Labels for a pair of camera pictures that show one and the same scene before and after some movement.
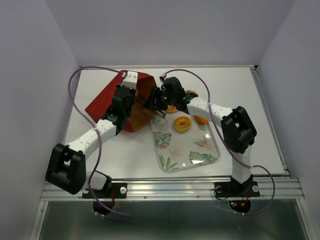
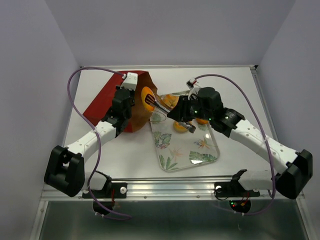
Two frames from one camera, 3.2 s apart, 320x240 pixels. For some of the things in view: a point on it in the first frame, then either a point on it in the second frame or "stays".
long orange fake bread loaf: x=201 y=120 stays
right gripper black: x=154 y=92 → x=179 y=113
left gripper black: x=132 y=91 stays
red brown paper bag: x=139 y=116 stays
